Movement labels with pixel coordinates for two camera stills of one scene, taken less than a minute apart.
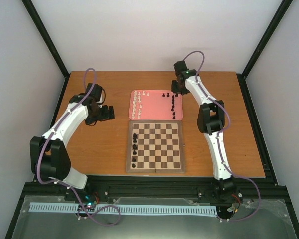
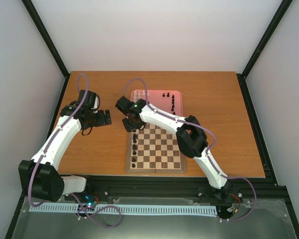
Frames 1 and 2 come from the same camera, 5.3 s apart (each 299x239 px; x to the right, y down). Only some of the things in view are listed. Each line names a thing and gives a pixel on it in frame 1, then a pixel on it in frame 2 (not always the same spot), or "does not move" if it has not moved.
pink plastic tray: (155, 105) does not move
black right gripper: (174, 89) to (129, 129)
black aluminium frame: (43, 185) does not move
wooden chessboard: (155, 146) does not move
